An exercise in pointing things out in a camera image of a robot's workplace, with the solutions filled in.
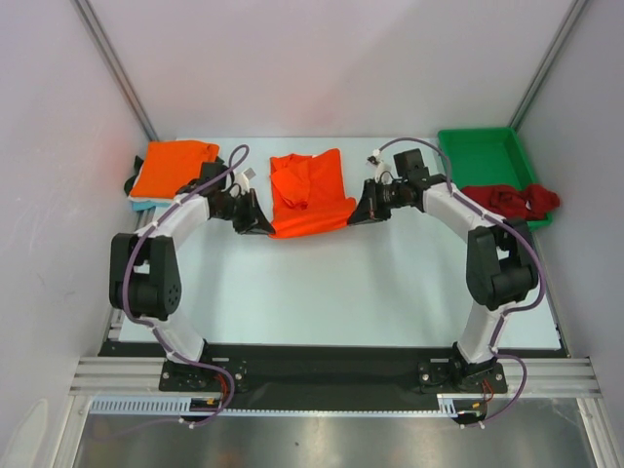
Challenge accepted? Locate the right aluminium corner post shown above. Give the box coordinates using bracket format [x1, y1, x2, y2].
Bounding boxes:
[508, 0, 592, 132]

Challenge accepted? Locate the green plastic bin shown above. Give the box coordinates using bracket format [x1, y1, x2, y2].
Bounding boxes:
[438, 128, 552, 231]

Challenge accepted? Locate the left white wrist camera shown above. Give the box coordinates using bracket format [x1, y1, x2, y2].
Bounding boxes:
[235, 168, 255, 195]

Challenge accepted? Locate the folded black t shirt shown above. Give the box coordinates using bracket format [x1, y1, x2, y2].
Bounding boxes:
[123, 155, 144, 196]

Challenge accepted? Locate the folded light blue t shirt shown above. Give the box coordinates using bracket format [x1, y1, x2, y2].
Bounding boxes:
[131, 201, 157, 212]

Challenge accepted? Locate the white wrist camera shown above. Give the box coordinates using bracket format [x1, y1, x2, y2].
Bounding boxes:
[367, 149, 393, 184]
[235, 168, 255, 195]

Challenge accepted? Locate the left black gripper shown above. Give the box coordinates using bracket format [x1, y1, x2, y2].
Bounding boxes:
[213, 188, 274, 236]

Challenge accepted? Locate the orange t shirt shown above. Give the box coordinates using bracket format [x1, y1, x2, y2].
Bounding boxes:
[270, 148, 357, 239]
[143, 140, 220, 195]

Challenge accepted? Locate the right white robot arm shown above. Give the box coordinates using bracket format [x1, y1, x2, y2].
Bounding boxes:
[347, 149, 541, 391]

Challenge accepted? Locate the light blue cable duct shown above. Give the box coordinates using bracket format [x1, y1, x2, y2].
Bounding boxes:
[90, 396, 479, 418]

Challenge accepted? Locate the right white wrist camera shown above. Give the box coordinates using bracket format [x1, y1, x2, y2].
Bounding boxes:
[367, 149, 393, 184]

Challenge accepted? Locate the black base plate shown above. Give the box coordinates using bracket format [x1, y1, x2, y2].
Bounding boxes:
[98, 340, 565, 412]

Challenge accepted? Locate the aluminium front rail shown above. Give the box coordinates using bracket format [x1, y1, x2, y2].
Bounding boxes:
[69, 357, 602, 398]

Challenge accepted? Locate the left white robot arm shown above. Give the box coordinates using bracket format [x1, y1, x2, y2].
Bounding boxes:
[109, 162, 275, 390]

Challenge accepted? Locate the dark red t shirt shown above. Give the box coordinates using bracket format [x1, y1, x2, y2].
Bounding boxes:
[461, 183, 561, 221]

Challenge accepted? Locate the aluminium corner post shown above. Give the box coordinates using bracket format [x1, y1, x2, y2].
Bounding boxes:
[69, 0, 159, 141]
[508, 0, 592, 132]

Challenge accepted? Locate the left aluminium corner post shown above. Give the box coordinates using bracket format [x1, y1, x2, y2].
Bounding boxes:
[69, 0, 159, 141]

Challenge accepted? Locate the folded orange t shirt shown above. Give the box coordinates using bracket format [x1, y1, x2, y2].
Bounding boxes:
[143, 140, 220, 195]

